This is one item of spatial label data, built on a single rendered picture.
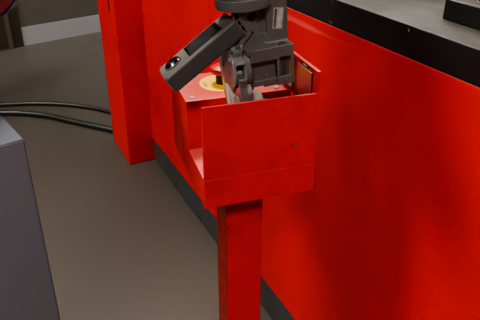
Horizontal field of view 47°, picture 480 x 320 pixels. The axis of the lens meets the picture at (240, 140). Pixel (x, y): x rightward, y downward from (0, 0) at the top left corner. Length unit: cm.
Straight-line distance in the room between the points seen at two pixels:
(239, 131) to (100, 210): 131
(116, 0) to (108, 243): 82
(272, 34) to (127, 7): 133
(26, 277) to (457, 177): 60
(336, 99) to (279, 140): 27
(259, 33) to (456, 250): 41
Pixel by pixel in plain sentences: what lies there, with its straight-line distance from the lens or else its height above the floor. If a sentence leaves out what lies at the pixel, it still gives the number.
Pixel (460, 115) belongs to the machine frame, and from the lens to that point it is 77.
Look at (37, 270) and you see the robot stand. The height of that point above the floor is 58.
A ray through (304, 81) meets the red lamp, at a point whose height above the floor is 81.
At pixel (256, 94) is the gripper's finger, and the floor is 81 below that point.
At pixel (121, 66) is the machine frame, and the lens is 205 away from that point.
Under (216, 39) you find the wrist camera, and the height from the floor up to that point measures 89.
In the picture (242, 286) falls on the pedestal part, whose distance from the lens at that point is 95.
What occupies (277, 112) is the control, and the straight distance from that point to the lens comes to 71.
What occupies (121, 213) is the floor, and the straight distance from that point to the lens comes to 193.
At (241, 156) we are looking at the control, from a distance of 72.
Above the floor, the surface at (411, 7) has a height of 88.
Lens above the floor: 108
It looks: 27 degrees down
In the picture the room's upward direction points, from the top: straight up
